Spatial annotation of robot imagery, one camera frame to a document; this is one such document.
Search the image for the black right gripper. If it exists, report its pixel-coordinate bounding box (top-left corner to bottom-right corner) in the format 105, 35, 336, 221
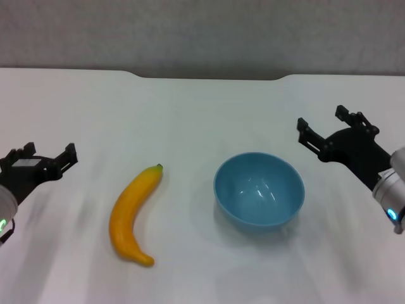
296, 104, 394, 191

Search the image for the blue bowl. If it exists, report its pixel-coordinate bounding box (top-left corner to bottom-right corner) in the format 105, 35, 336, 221
213, 152, 306, 235

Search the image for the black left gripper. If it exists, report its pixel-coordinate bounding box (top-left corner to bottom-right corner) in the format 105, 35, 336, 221
0, 142, 79, 205

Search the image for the yellow banana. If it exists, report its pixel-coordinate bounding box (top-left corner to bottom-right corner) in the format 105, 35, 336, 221
109, 163, 165, 267

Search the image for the left arm cable connector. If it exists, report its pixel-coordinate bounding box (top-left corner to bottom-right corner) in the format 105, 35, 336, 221
0, 217, 16, 245

